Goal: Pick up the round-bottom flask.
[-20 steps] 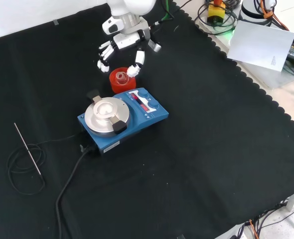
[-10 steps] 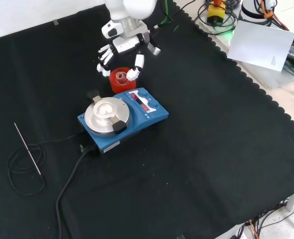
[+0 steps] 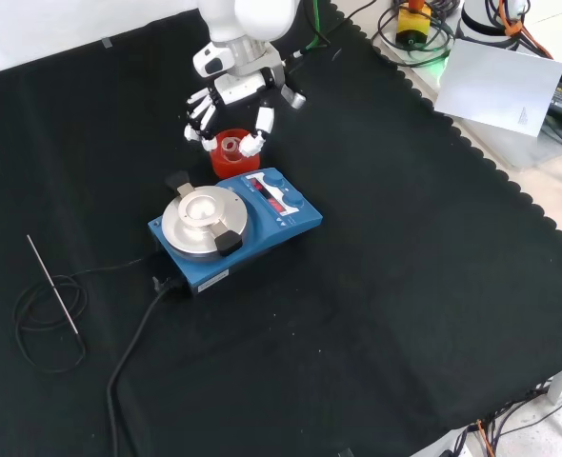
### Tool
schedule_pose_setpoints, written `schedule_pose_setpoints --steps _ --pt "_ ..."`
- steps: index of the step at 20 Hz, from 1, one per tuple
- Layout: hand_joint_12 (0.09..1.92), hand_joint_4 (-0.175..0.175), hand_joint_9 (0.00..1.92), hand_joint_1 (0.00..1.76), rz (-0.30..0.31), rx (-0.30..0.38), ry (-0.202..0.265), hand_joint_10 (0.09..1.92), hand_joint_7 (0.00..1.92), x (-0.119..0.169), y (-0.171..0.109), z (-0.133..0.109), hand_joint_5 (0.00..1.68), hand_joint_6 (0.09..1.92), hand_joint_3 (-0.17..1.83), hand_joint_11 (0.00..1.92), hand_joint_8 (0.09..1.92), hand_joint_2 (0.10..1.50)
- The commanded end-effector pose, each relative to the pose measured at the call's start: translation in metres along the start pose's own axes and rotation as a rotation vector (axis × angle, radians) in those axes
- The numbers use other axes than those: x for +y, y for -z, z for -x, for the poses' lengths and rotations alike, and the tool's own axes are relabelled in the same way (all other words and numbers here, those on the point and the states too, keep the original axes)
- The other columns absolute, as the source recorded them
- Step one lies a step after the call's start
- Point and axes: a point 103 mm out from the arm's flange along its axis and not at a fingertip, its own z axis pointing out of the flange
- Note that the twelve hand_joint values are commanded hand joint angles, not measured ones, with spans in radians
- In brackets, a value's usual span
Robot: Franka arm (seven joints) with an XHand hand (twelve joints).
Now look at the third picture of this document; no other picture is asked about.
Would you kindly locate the white paper sheet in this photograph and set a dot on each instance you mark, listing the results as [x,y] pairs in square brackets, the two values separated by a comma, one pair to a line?
[495,85]

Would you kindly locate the black bench cloth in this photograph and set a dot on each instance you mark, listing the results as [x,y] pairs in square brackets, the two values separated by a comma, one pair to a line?
[357,238]

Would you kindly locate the thin metal probe rod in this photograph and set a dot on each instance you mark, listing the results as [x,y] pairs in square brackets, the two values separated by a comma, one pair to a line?
[52,284]

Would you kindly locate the blue base heater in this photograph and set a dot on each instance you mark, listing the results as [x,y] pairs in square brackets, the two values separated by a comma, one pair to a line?
[266,233]

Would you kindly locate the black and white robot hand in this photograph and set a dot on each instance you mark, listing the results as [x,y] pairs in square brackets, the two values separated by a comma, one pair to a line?
[240,88]

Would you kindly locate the yellow stop button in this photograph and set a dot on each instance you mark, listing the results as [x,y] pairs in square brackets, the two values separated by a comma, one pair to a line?
[412,24]

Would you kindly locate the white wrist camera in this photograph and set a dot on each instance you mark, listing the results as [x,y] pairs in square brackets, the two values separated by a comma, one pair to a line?
[210,59]

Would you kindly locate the clear tape strip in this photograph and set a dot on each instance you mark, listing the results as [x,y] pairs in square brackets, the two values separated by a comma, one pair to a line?
[106,43]
[345,452]

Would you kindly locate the clear round-bottom flask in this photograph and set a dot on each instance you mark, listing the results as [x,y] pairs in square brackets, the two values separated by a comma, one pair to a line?
[231,150]

